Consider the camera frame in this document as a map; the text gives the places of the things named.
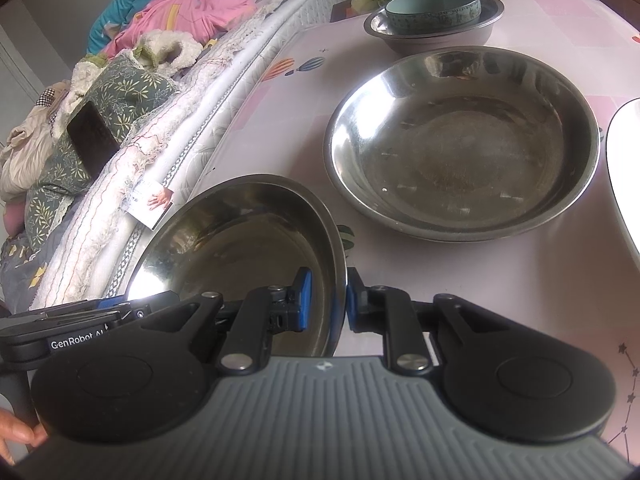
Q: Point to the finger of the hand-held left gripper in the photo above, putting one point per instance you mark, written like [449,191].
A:
[115,303]

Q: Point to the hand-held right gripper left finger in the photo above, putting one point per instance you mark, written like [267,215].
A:
[305,300]

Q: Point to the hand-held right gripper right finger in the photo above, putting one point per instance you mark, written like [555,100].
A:
[352,305]

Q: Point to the shallow stainless steel plate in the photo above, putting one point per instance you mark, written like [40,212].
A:
[240,240]

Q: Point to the large stainless steel basin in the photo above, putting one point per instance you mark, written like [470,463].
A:
[465,150]

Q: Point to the small stainless steel bowl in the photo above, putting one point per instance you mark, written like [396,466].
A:
[435,42]

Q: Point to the teal glazed ceramic bowl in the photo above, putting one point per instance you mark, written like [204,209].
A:
[435,20]

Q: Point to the person's left hand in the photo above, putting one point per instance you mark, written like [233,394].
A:
[17,432]

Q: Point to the grey quilt with yellow print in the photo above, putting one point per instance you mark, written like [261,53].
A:
[20,270]

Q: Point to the pink patterned tablecloth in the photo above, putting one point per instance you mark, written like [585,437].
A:
[450,300]

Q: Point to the white photo tag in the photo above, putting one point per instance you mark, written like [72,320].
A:
[150,205]

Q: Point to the beige jacket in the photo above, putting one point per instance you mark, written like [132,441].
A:
[25,160]

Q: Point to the white quilted mattress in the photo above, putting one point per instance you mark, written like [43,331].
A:
[225,110]

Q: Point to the green floral pillow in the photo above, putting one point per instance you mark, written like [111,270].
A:
[125,90]

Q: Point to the white fleece blanket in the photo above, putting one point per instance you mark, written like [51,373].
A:
[165,45]

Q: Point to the pink blanket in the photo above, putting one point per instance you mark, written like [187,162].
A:
[190,10]

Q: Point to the white plate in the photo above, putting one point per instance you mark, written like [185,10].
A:
[627,175]

